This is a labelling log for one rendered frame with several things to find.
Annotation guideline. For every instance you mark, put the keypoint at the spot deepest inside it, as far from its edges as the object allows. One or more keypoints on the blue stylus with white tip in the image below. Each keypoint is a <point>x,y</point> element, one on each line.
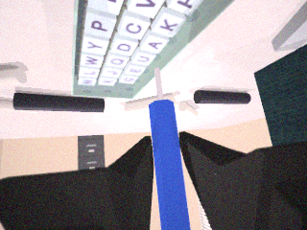
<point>169,173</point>

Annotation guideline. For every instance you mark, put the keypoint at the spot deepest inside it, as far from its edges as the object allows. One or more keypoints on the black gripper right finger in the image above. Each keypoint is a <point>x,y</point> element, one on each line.
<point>234,187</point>

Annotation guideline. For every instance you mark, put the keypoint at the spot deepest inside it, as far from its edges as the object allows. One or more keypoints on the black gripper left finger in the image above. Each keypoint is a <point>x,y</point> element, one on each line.
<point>118,197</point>

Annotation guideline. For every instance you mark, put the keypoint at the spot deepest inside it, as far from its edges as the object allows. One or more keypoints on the keyboard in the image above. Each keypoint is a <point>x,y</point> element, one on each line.
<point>116,44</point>

